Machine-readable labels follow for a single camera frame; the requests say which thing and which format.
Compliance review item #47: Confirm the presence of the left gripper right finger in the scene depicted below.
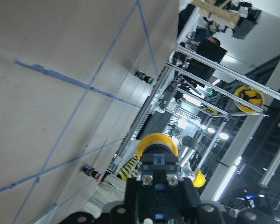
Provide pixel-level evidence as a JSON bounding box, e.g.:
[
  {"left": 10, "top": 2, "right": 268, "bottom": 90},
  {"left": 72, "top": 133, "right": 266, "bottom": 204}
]
[{"left": 177, "top": 174, "right": 280, "bottom": 224}]

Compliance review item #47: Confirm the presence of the yellow push button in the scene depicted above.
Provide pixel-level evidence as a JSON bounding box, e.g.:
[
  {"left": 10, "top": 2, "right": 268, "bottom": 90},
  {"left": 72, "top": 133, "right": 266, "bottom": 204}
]
[{"left": 137, "top": 133, "right": 183, "bottom": 192}]

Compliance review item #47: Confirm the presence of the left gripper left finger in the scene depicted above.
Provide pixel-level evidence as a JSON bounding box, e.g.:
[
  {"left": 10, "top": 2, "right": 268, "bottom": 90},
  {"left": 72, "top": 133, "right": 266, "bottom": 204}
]
[{"left": 60, "top": 178, "right": 153, "bottom": 224}]

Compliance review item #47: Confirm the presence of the red push button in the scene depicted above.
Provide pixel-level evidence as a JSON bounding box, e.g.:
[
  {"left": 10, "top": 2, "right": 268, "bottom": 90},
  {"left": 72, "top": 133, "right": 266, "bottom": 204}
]
[{"left": 81, "top": 164, "right": 102, "bottom": 181}]

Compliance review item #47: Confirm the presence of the green push button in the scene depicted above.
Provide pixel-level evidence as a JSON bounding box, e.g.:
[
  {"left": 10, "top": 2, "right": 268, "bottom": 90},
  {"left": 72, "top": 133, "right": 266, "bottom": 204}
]
[{"left": 135, "top": 70, "right": 155, "bottom": 85}]

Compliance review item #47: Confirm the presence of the yellow hard hat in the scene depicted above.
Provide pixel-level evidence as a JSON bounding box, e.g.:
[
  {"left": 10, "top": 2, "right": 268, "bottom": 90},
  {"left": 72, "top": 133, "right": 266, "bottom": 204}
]
[{"left": 234, "top": 85, "right": 265, "bottom": 114}]

